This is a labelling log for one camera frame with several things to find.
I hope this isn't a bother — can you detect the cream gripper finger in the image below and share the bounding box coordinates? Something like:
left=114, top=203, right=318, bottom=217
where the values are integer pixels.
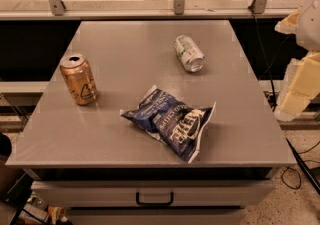
left=275, top=7, right=301, bottom=34
left=274, top=51, right=320, bottom=122

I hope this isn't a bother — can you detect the silver green 7up can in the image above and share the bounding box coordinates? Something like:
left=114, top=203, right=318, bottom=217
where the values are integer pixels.
left=174, top=35, right=205, bottom=73

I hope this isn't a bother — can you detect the gold soda can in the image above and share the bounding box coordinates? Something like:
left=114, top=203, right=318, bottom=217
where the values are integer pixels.
left=60, top=53, right=98, bottom=105

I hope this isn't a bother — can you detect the blue chip bag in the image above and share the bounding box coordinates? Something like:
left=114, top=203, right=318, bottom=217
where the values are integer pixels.
left=120, top=85, right=216, bottom=163

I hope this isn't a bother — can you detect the clutter under table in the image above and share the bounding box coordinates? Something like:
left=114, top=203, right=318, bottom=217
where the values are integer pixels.
left=0, top=172, right=73, bottom=225

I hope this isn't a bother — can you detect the black cable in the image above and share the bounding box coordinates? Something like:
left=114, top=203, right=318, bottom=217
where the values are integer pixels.
left=251, top=12, right=320, bottom=197

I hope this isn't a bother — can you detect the grey drawer with black handle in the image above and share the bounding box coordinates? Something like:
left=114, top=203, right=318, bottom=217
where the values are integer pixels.
left=32, top=180, right=274, bottom=208

